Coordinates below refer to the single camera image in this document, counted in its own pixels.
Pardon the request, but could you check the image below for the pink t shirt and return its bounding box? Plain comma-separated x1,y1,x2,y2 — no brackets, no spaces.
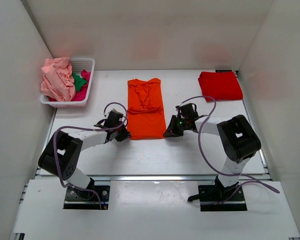
40,57,76,102

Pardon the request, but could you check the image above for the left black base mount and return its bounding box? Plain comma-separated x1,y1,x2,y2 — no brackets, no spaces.
63,182,111,211

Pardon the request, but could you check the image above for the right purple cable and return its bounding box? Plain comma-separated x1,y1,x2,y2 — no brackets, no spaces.
176,95,281,206

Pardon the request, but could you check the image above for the black bracket at wall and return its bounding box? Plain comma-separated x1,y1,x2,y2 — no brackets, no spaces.
215,69,232,73

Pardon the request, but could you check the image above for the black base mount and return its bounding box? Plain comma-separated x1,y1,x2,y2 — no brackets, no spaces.
187,179,248,212
63,182,111,211

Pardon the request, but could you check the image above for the orange t shirt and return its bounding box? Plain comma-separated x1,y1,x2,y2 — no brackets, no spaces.
127,78,166,140

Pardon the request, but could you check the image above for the purple cable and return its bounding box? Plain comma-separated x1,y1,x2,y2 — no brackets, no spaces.
52,101,129,210
176,95,281,206

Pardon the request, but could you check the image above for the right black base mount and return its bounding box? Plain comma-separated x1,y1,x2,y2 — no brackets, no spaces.
187,179,248,212

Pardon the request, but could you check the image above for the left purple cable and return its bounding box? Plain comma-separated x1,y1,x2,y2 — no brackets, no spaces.
52,101,129,210

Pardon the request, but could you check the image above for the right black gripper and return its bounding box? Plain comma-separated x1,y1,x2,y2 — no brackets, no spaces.
163,115,189,138

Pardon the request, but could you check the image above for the folded red t shirt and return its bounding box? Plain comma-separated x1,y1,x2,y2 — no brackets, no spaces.
198,71,243,102

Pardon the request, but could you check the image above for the green t shirt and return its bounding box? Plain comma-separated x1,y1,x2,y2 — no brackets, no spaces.
72,73,88,93

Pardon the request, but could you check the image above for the white plastic basket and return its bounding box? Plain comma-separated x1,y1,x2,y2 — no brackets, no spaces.
40,57,95,108

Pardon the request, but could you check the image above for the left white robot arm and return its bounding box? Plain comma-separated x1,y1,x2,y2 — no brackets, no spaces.
38,109,131,200

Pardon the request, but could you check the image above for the magenta t shirt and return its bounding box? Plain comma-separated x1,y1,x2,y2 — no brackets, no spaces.
72,69,91,102

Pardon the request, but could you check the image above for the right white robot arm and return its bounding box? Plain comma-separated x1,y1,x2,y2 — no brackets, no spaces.
163,103,261,200

